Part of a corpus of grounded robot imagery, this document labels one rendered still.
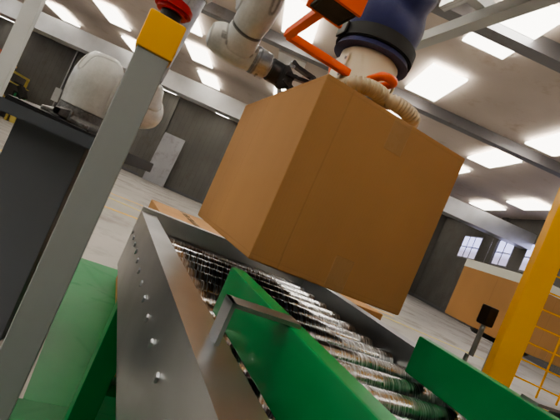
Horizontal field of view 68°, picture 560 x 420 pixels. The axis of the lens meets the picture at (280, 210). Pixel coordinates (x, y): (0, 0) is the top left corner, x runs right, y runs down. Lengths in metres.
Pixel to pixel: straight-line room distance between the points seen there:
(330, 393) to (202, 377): 0.11
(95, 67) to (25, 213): 0.55
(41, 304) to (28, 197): 0.81
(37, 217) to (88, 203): 0.80
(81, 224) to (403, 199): 0.66
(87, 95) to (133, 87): 0.83
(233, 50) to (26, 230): 0.91
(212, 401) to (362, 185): 0.63
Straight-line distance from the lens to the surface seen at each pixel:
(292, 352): 0.47
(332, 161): 0.86
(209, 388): 0.38
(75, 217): 0.81
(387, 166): 0.93
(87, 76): 1.64
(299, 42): 1.12
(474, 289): 2.97
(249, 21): 1.29
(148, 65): 0.82
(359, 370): 0.86
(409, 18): 1.24
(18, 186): 1.64
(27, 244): 1.62
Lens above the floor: 0.75
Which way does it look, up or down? 1 degrees up
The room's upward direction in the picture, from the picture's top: 24 degrees clockwise
